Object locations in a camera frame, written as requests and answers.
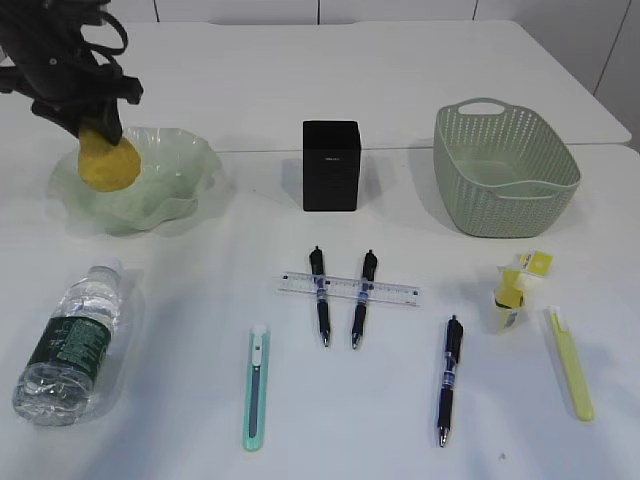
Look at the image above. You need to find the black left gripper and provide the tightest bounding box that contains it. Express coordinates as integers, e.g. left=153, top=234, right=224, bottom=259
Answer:
left=1, top=19, right=143, bottom=145

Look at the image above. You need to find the yellow pear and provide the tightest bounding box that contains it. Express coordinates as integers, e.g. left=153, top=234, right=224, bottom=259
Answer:
left=77, top=128, right=142, bottom=192

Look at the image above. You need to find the clear plastic water bottle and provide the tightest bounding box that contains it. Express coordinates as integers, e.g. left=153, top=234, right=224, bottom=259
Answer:
left=12, top=258, right=123, bottom=427

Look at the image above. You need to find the green utility knife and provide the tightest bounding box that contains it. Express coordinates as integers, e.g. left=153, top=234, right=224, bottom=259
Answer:
left=242, top=326, right=270, bottom=452

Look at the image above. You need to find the yellow white waste paper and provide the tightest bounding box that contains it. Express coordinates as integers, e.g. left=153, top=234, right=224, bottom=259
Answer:
left=487, top=250, right=554, bottom=335

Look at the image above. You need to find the yellow utility knife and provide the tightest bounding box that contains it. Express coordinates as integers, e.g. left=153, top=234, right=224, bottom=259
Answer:
left=546, top=306, right=595, bottom=422

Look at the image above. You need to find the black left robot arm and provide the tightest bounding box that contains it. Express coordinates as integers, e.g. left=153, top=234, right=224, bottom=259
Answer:
left=1, top=0, right=143, bottom=145

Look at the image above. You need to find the green wavy glass plate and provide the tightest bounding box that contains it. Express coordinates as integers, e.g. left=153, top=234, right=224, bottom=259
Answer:
left=48, top=127, right=222, bottom=235

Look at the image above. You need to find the black square pen holder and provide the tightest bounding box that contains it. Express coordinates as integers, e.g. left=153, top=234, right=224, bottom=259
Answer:
left=302, top=120, right=361, bottom=212

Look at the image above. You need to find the black pen left of pair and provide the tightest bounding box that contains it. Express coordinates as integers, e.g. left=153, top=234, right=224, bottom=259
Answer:
left=309, top=246, right=331, bottom=347

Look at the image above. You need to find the black pen of pair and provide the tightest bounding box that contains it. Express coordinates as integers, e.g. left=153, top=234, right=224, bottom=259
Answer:
left=309, top=246, right=331, bottom=347
left=351, top=250, right=378, bottom=350

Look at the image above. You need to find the clear plastic ruler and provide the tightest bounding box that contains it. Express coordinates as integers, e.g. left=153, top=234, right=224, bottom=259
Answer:
left=277, top=272, right=422, bottom=307

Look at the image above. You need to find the black pen right of pair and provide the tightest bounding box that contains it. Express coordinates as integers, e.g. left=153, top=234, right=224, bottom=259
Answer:
left=351, top=250, right=378, bottom=350

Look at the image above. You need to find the green plastic woven basket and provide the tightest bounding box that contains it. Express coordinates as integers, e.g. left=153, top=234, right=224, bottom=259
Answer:
left=433, top=98, right=582, bottom=239

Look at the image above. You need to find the black pen lower right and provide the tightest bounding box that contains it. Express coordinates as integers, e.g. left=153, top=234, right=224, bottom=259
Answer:
left=436, top=315, right=464, bottom=448

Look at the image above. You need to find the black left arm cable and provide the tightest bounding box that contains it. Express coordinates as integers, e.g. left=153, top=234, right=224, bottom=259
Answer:
left=74, top=9, right=129, bottom=76

